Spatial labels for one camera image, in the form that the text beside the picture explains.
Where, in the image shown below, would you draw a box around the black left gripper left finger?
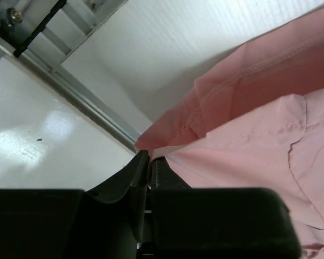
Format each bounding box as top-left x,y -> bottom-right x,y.
0,151 -> 149,258

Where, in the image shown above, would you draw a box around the pink trousers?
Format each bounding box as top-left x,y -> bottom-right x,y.
135,8 -> 324,258

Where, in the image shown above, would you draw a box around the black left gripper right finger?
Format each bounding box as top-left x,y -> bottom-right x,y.
151,158 -> 302,258

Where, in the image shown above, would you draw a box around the left aluminium rail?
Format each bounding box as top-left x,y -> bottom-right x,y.
0,1 -> 138,150

